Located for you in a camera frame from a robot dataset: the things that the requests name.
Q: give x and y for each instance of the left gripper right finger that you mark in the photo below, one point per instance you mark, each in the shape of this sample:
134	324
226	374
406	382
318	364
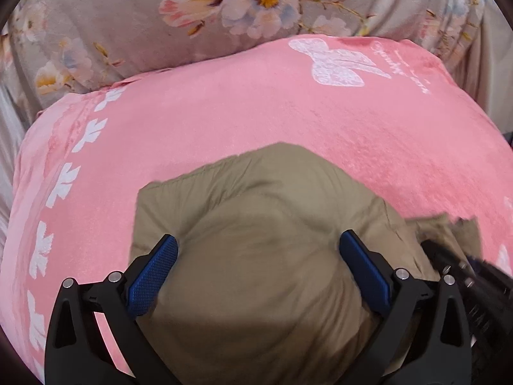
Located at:
423	333

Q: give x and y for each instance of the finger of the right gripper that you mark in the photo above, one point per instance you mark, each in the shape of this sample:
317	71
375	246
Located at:
487	298

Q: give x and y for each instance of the grey satin curtain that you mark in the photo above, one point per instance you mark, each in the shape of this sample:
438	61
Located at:
14	124

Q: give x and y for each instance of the khaki quilted puffer jacket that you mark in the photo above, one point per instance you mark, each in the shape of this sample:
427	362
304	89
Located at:
259	293

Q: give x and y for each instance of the grey floral bed sheet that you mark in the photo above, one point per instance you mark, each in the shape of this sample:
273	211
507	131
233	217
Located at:
50	48

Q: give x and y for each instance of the pink bow-print blanket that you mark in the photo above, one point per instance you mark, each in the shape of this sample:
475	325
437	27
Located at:
386	112

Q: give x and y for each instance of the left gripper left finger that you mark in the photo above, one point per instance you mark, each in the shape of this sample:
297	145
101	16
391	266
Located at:
93	335

